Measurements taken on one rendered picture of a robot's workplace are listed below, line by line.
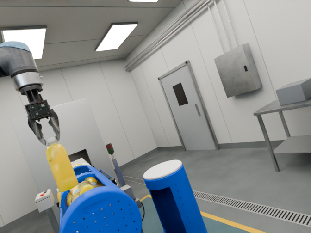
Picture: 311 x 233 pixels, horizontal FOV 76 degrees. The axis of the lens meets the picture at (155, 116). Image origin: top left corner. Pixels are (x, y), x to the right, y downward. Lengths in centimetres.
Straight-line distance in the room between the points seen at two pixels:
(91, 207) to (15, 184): 507
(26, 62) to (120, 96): 573
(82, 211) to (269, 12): 365
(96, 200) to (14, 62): 56
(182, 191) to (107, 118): 506
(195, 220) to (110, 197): 77
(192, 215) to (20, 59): 121
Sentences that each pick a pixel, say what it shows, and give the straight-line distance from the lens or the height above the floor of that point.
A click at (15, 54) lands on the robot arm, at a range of 86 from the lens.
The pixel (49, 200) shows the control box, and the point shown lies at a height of 105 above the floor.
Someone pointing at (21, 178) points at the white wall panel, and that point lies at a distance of 579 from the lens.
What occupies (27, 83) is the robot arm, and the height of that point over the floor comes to 167.
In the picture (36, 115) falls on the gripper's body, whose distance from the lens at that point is 79.
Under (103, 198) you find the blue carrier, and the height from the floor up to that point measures 120.
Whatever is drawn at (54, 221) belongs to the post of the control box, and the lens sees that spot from 196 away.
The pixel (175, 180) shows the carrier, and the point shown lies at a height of 97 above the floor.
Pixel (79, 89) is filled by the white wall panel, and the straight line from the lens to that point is 615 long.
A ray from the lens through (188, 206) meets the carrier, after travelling 137.
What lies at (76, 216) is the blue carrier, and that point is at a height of 119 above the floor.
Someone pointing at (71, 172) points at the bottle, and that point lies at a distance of 83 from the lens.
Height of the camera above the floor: 144
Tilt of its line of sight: 2 degrees down
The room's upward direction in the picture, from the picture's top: 20 degrees counter-clockwise
